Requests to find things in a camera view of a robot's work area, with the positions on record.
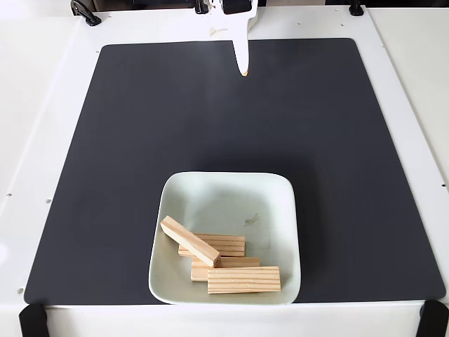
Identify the grooved wooden block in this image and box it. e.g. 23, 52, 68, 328
177, 233, 246, 258
160, 215, 222, 269
207, 265, 281, 295

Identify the pale green square plate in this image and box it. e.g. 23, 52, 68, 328
147, 171, 302, 305

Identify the black table mat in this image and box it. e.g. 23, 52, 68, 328
23, 37, 446, 305

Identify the smooth wooden block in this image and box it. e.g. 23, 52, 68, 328
191, 257, 261, 283

